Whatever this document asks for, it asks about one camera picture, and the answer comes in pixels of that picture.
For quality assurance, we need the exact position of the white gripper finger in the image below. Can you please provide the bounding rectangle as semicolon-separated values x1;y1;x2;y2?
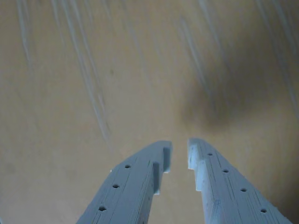
188;137;294;224
76;140;173;224

